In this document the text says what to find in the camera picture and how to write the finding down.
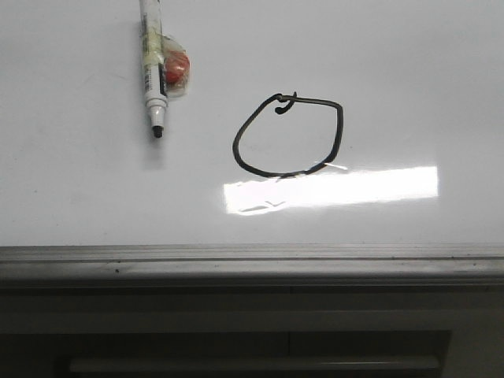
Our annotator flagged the white dry-erase marker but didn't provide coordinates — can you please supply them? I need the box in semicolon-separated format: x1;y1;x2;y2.
139;0;168;139

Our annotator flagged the white whiteboard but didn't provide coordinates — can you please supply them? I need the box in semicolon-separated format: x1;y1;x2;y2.
1;1;503;246

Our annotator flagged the grey cabinet below whiteboard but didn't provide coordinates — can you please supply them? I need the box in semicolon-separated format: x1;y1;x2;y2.
1;286;503;377

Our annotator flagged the aluminium whiteboard tray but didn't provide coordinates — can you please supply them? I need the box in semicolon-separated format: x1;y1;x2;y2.
1;243;503;290

